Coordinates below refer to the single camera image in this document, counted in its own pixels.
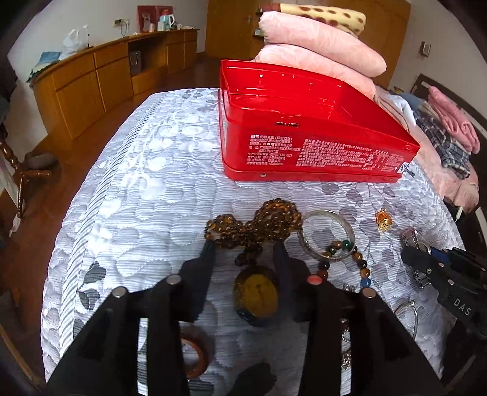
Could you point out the small pink folded duvet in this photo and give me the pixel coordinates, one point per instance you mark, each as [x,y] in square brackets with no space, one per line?
[323,38]

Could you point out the wooden door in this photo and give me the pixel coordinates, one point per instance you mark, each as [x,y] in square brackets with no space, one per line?
[232,26]

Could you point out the thin silver bangle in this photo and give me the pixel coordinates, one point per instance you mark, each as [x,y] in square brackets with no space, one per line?
[414,318]

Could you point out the large pink folded duvet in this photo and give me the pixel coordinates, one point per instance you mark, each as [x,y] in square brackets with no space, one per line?
[323,72]

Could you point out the grey slippers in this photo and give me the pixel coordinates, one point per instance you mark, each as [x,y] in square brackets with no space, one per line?
[40,160]

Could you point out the white plastic bag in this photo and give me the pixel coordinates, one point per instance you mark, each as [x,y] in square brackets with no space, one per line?
[76,40]

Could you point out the small gold charm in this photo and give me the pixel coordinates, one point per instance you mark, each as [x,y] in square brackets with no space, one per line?
[383,221]

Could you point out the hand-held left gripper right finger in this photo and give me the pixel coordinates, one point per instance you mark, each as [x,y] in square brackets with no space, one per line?
[280,255]

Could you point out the long wooden cabinet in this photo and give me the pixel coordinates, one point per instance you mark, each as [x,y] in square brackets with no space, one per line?
[76,87]

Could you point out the pale jade bangle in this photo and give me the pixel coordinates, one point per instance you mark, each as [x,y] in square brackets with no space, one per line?
[344,224]

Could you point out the dark wooden headboard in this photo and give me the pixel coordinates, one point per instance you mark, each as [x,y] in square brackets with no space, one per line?
[426,85]

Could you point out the folded plaid clothes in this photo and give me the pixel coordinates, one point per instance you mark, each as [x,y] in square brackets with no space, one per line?
[445,146]

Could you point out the dark hanging clothes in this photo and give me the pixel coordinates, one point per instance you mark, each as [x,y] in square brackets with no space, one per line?
[7,87]

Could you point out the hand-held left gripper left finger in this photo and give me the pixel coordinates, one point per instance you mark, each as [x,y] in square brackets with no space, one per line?
[208,254]

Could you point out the silver wrist watch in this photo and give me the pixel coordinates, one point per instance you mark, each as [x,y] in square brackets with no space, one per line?
[410,236]

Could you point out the wooden wardrobe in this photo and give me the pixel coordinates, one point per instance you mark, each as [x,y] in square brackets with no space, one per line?
[392,34]

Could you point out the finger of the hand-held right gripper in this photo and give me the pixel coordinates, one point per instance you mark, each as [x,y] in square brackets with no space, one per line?
[418,258]
[433,280]

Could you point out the wall power socket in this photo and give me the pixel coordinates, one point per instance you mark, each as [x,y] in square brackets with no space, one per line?
[121,22]

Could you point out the teal and white kettle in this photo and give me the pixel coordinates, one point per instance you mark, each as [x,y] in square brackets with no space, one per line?
[166,19]

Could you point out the red framed photo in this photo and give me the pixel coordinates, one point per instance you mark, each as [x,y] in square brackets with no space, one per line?
[145,17]
[163,9]

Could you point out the wooden coat rack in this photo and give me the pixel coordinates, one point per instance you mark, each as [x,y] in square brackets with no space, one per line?
[21,179]

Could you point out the white leaf-patterned quilt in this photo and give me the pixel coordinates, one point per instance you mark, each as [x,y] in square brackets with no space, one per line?
[152,190]

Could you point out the brown wall lamp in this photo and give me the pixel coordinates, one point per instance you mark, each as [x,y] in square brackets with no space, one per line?
[425,48]

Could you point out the grey paper shopping bag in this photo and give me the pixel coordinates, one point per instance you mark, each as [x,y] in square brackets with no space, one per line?
[135,63]

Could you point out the folded pink blanket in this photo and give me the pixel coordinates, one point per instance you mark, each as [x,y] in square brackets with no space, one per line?
[456,118]

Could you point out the bed with pink sheet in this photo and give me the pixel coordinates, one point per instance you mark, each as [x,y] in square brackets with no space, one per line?
[452,190]

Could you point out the blue cloth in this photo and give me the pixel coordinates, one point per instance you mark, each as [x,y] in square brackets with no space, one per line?
[43,63]

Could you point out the red plastic box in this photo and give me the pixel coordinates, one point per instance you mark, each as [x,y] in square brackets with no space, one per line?
[304,114]

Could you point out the yellow brown-spotted blanket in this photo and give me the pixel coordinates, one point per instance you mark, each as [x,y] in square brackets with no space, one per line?
[334,17]

